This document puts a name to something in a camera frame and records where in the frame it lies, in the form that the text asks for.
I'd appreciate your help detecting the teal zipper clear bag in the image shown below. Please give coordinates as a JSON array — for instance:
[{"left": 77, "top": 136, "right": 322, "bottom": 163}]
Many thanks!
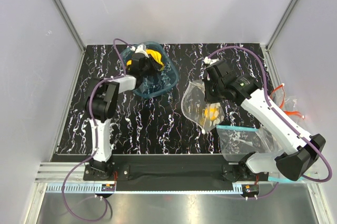
[{"left": 216, "top": 125, "right": 279, "bottom": 161}]

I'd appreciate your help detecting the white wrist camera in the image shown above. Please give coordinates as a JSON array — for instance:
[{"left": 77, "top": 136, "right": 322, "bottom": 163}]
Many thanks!
[
  {"left": 130, "top": 44, "right": 147, "bottom": 56},
  {"left": 203, "top": 57, "right": 219, "bottom": 66}
]

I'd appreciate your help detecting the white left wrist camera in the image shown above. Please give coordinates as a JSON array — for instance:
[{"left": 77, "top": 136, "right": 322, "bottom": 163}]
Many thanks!
[{"left": 130, "top": 44, "right": 147, "bottom": 56}]

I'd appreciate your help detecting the yellow banana bunch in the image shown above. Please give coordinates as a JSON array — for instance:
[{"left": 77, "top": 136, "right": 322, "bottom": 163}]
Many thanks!
[{"left": 146, "top": 49, "right": 165, "bottom": 72}]

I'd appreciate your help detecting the small yellow fruit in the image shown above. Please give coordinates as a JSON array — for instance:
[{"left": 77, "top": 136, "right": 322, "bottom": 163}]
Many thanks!
[{"left": 126, "top": 60, "right": 132, "bottom": 70}]

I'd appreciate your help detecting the teal plastic food container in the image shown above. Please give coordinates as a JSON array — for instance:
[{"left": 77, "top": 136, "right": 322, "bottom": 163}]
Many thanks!
[{"left": 121, "top": 42, "right": 179, "bottom": 98}]

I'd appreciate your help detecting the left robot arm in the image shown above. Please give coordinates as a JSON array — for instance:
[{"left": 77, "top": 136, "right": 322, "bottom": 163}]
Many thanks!
[{"left": 84, "top": 49, "right": 165, "bottom": 180}]

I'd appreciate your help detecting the slotted cable duct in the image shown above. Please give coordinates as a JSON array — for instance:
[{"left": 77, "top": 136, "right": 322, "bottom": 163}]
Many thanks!
[{"left": 46, "top": 182, "right": 243, "bottom": 195}]

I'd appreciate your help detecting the yellow lemon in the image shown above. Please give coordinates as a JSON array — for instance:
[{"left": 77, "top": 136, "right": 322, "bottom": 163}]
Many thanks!
[{"left": 204, "top": 105, "right": 220, "bottom": 121}]

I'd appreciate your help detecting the orange zipper clear bag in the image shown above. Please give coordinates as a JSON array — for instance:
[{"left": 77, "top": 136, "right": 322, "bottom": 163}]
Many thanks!
[{"left": 270, "top": 83, "right": 305, "bottom": 123}]

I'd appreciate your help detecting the white dotted zip bag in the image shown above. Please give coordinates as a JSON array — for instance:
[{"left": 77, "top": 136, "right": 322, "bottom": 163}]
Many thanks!
[{"left": 181, "top": 80, "right": 224, "bottom": 134}]

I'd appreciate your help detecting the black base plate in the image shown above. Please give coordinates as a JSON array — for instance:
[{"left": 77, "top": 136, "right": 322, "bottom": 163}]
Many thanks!
[{"left": 83, "top": 154, "right": 255, "bottom": 187}]

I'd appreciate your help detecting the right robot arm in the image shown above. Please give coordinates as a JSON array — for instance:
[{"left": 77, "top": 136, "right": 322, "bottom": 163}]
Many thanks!
[{"left": 203, "top": 58, "right": 326, "bottom": 181}]

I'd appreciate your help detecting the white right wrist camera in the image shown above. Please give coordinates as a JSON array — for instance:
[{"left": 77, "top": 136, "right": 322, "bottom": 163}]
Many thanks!
[{"left": 203, "top": 57, "right": 219, "bottom": 66}]

